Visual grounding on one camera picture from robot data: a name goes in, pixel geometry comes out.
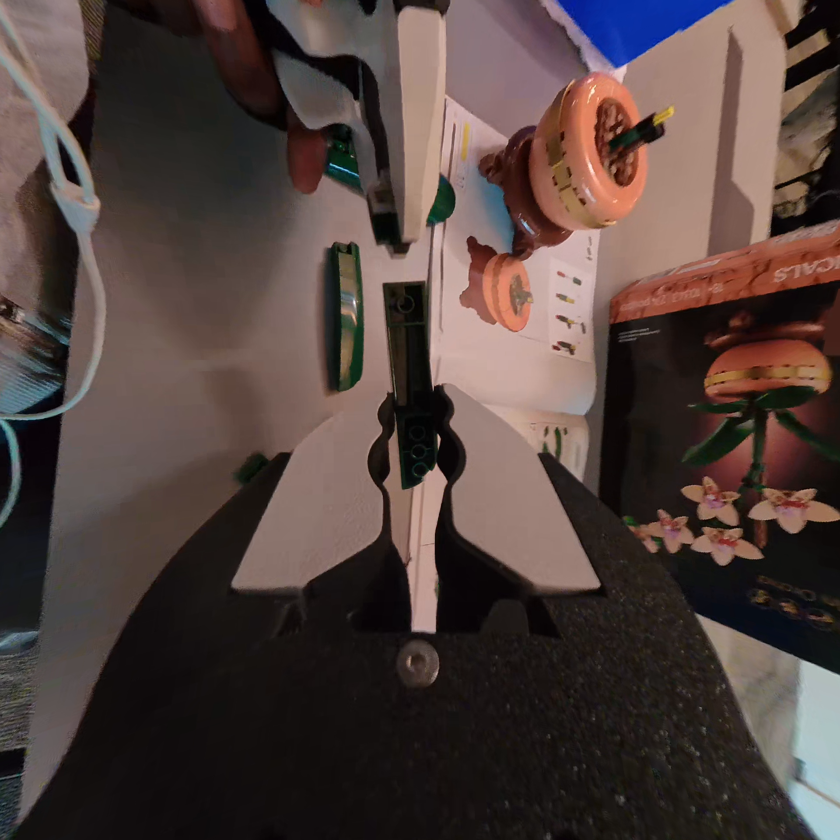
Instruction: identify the black white striped cloth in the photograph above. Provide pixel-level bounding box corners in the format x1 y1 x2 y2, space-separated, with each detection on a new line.
771 0 840 238

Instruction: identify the wide green brick leaf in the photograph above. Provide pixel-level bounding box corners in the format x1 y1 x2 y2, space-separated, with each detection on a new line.
324 123 456 228

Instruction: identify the building instruction booklet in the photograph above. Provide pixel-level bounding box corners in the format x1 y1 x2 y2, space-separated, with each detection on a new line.
430 97 599 483

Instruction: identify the white desk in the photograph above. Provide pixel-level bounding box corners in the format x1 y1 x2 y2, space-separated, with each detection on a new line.
20 0 613 821

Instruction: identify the brick flower set box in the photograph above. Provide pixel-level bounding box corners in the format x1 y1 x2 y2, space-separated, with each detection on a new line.
600 220 840 678

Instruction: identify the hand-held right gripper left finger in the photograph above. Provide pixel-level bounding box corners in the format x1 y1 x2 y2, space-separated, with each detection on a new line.
231 392 395 593

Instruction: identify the curved green brick leaf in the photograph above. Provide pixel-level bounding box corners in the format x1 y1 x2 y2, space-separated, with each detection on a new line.
326 241 364 393

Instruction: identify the white cable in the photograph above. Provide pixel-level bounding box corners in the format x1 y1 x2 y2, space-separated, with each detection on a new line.
0 0 108 527

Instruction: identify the long green brick leaf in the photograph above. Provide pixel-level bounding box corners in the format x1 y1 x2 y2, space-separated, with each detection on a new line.
382 282 439 490

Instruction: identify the grey zip jacket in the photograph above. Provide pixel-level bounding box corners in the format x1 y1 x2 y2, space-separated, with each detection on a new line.
0 0 106 309

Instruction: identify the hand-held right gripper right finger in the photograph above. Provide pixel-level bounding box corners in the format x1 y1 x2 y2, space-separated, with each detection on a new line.
435 384 602 596

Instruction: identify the small dark green brick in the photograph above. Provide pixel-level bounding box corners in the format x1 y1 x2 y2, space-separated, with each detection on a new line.
366 185 403 256

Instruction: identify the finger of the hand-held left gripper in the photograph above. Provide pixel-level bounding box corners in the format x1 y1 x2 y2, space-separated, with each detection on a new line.
357 7 449 247

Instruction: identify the blue box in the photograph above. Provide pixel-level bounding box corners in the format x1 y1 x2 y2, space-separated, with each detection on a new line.
543 0 731 68

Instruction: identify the brick flower pot model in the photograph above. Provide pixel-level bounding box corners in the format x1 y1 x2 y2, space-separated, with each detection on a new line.
478 71 676 261

